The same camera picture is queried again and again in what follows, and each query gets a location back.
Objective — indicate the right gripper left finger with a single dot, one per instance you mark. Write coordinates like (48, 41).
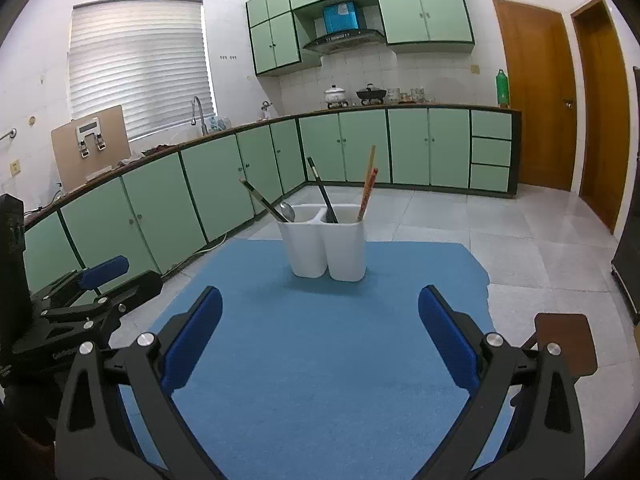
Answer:
(94, 438)

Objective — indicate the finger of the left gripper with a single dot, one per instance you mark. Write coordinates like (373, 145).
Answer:
(95, 277)
(128, 296)

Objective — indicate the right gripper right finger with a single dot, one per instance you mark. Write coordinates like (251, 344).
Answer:
(544, 439)

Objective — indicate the black plastic spoon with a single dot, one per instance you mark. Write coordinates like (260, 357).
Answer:
(261, 199)

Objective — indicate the black chopstick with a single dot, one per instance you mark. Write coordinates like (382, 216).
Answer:
(330, 213)

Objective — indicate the red patterned chopstick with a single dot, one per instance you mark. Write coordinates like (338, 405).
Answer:
(367, 190)

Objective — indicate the light bamboo chopstick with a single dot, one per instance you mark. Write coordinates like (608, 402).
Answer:
(371, 160)

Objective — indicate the metal spoon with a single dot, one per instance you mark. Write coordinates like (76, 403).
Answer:
(287, 211)

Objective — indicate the green lower kitchen cabinets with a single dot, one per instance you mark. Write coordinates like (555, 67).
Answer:
(160, 210)

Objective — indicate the brown wooden stool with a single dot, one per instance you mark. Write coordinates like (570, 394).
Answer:
(572, 333)

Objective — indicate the brown board with device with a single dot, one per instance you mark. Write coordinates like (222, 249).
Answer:
(87, 147)

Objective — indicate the chrome sink faucet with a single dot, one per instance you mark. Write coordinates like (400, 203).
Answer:
(198, 118)

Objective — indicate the white twin utensil holder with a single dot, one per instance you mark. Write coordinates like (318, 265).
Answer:
(314, 246)

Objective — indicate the black glass cabinet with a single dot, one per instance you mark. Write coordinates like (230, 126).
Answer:
(626, 261)

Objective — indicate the blue table mat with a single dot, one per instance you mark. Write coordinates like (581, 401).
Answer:
(311, 378)

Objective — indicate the white window blind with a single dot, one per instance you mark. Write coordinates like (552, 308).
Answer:
(148, 56)

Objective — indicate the white cooking pot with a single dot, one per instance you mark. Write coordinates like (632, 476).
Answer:
(335, 97)

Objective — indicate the black wok pan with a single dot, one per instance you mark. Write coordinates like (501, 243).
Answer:
(371, 95)

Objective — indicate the right wooden door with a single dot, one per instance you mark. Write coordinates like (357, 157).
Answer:
(607, 111)

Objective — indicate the wooden door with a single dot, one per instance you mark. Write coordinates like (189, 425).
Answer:
(542, 87)
(607, 111)

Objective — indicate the black range hood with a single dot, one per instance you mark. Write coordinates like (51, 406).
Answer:
(344, 40)

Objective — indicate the glass jars on counter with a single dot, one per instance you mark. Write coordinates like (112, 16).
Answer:
(406, 96)

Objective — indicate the blue box above hood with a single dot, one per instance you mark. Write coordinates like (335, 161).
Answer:
(342, 16)

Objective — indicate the green thermos bottle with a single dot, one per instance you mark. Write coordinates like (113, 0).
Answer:
(502, 88)

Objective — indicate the left wooden door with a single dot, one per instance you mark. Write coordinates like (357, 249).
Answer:
(542, 87)

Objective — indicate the green upper wall cabinets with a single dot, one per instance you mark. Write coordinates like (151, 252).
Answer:
(290, 35)

